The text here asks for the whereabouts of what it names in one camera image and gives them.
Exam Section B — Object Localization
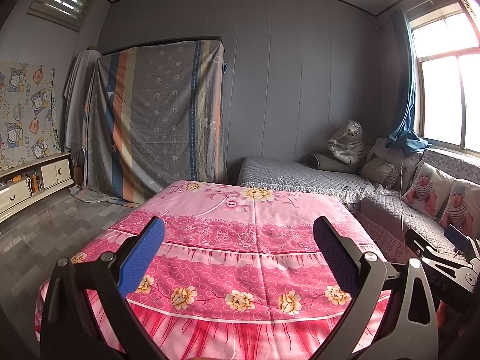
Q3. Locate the baby print pillow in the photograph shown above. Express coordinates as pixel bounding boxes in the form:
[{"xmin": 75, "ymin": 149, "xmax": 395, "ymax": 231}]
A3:
[
  {"xmin": 402, "ymin": 163, "xmax": 454, "ymax": 219},
  {"xmin": 440, "ymin": 180, "xmax": 480, "ymax": 238}
]

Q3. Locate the blue curtain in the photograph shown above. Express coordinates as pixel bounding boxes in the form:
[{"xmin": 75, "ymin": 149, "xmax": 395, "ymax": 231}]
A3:
[{"xmin": 385, "ymin": 10, "xmax": 431, "ymax": 156}]

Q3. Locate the grey satin cushion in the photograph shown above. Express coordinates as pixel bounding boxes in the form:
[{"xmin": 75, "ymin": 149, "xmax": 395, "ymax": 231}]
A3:
[{"xmin": 360, "ymin": 157, "xmax": 401, "ymax": 189}]

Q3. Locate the grey quilted corner sofa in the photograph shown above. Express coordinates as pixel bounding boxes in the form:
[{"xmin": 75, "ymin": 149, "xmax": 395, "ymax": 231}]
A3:
[{"xmin": 237, "ymin": 137, "xmax": 480, "ymax": 263}]

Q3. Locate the grey hanging garment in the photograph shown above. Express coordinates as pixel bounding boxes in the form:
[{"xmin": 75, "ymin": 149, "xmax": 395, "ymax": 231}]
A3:
[{"xmin": 64, "ymin": 47, "xmax": 101, "ymax": 167}]

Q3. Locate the grey bolster cushion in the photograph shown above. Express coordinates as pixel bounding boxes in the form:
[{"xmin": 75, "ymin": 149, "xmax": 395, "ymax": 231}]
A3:
[{"xmin": 310, "ymin": 153, "xmax": 360, "ymax": 174}]

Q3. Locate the window blind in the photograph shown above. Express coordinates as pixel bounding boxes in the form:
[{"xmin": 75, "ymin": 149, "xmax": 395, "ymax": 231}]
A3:
[{"xmin": 27, "ymin": 0, "xmax": 94, "ymax": 32}]

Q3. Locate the right baby print pillow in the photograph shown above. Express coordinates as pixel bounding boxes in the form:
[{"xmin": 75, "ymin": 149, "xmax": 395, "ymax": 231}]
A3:
[{"xmin": 440, "ymin": 180, "xmax": 480, "ymax": 238}]

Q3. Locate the white tv cabinet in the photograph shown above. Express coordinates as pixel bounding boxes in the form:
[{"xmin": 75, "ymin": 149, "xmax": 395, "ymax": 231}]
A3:
[{"xmin": 1, "ymin": 153, "xmax": 74, "ymax": 223}]

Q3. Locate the striped sheet covered wardrobe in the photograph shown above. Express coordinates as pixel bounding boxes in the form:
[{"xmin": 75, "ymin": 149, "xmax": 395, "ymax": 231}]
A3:
[{"xmin": 76, "ymin": 37, "xmax": 227, "ymax": 205}]

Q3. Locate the pink floral table cloth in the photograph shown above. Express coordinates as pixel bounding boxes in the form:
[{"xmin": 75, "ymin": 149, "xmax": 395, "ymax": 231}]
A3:
[{"xmin": 72, "ymin": 181, "xmax": 377, "ymax": 359}]

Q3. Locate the left baby print pillow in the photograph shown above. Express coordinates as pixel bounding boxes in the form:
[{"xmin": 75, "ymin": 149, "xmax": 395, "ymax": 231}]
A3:
[{"xmin": 402, "ymin": 163, "xmax": 454, "ymax": 219}]

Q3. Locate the window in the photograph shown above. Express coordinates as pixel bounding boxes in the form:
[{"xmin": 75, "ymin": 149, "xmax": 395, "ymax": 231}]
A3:
[{"xmin": 410, "ymin": 2, "xmax": 479, "ymax": 155}]

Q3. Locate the cartoon wall sticker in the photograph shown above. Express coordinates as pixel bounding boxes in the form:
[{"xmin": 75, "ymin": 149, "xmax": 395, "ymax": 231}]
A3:
[{"xmin": 0, "ymin": 62, "xmax": 61, "ymax": 171}]

